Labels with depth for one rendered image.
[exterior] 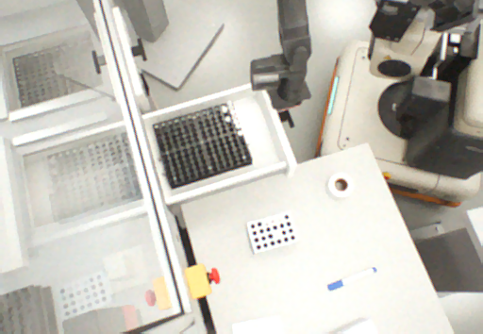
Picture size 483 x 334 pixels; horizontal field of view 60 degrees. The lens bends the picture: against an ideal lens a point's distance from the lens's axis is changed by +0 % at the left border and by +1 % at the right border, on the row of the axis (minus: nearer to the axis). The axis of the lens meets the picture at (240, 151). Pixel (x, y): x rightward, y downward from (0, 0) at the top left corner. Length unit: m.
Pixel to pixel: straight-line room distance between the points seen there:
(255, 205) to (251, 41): 1.28
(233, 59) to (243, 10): 0.31
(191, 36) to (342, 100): 0.89
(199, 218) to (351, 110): 0.93
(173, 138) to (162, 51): 1.17
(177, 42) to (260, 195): 1.27
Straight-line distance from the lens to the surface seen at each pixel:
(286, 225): 1.15
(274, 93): 1.05
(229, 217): 1.19
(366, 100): 1.91
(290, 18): 0.89
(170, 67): 2.21
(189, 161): 1.12
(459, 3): 1.01
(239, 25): 2.36
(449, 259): 1.63
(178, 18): 2.36
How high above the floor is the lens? 1.93
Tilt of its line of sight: 72 degrees down
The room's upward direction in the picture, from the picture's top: straight up
